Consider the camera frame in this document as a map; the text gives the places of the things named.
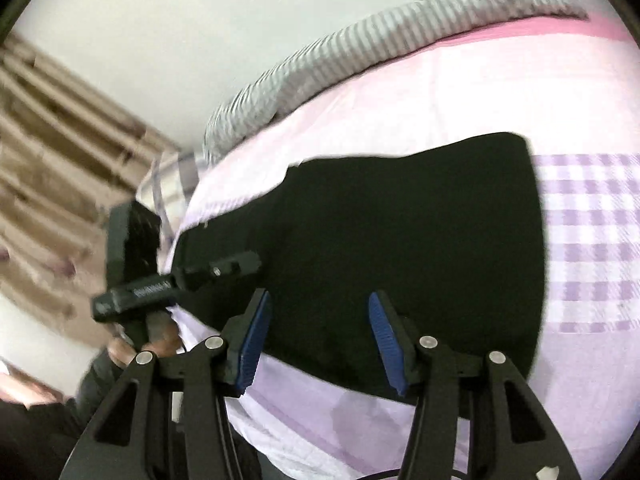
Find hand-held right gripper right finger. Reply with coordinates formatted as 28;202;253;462
367;290;584;480

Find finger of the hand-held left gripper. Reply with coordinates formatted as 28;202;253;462
172;251;262;294

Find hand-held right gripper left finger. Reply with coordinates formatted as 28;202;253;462
60;287;274;480

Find black pants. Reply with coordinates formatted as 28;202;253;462
172;132;549;404

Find person's left hand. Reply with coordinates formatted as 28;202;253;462
108;309;183;367

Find plaid pillow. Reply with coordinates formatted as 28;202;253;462
137;150;202;246

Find beige patterned curtain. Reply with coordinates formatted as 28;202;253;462
0;32;182;346

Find striped grey white blanket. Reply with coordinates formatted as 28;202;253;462
202;0;592;167

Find pink purple patchwork bed sheet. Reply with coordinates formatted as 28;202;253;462
170;15;640;480

